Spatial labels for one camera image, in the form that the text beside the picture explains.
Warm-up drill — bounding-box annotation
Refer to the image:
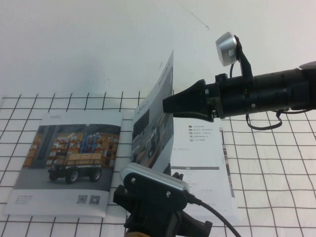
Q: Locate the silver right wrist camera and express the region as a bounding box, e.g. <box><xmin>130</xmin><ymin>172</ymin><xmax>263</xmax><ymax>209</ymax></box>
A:
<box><xmin>215</xmin><ymin>32</ymin><xmax>254</xmax><ymax>78</ymax></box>

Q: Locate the black left wrist camera cable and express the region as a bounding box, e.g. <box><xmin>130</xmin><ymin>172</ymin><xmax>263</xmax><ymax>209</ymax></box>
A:
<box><xmin>186</xmin><ymin>191</ymin><xmax>242</xmax><ymax>237</ymax></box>

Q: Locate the white black-grid tablecloth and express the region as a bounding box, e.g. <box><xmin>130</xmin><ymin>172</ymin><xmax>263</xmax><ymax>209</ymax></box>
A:
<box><xmin>0</xmin><ymin>91</ymin><xmax>316</xmax><ymax>237</ymax></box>

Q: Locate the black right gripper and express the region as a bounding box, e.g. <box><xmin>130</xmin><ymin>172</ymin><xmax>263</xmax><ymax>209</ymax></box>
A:
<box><xmin>162</xmin><ymin>73</ymin><xmax>257</xmax><ymax>122</ymax></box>

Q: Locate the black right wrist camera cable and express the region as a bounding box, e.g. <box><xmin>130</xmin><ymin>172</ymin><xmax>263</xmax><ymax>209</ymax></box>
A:
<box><xmin>229</xmin><ymin>62</ymin><xmax>294</xmax><ymax>130</ymax></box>

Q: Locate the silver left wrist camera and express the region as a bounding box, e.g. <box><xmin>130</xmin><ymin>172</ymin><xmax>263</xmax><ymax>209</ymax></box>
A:
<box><xmin>120</xmin><ymin>161</ymin><xmax>191</xmax><ymax>211</ymax></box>

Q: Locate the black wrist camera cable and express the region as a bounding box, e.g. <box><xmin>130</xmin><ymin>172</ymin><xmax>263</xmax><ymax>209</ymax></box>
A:
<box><xmin>229</xmin><ymin>62</ymin><xmax>294</xmax><ymax>130</ymax></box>
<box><xmin>186</xmin><ymin>191</ymin><xmax>242</xmax><ymax>237</ymax></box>

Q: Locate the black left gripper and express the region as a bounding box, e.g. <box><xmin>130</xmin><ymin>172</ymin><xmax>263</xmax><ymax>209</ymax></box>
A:
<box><xmin>113</xmin><ymin>171</ymin><xmax>213</xmax><ymax>234</ymax></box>

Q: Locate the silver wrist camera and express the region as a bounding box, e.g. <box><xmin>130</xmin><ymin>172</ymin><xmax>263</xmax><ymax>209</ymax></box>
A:
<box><xmin>120</xmin><ymin>161</ymin><xmax>191</xmax><ymax>211</ymax></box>
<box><xmin>215</xmin><ymin>32</ymin><xmax>254</xmax><ymax>78</ymax></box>

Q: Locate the robot product catalogue book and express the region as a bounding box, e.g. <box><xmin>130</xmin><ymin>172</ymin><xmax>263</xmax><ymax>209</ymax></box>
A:
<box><xmin>2</xmin><ymin>49</ymin><xmax>239</xmax><ymax>220</ymax></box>

